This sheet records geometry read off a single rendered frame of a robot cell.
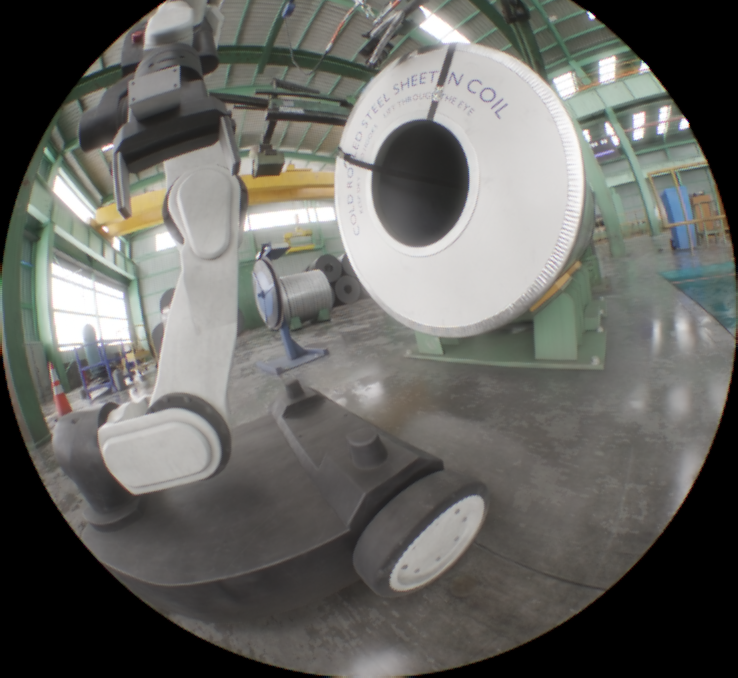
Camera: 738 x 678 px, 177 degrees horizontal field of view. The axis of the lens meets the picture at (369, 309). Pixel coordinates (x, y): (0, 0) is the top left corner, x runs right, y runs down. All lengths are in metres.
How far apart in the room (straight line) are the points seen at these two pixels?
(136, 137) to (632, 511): 0.76
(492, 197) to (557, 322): 0.47
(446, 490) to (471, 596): 0.21
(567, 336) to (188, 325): 0.99
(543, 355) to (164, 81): 1.07
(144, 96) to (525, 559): 0.64
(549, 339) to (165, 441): 1.02
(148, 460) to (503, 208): 0.90
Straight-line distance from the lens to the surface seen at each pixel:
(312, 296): 5.58
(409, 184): 1.28
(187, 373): 0.37
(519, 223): 0.70
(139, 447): 0.39
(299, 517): 0.34
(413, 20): 1.05
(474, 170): 0.77
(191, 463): 0.37
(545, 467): 0.56
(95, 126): 0.68
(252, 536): 0.35
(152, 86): 0.23
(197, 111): 0.26
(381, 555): 0.27
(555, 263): 0.67
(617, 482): 0.55
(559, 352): 0.94
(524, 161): 0.71
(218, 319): 0.36
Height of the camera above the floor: 0.41
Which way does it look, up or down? 4 degrees down
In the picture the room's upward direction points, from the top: 15 degrees counter-clockwise
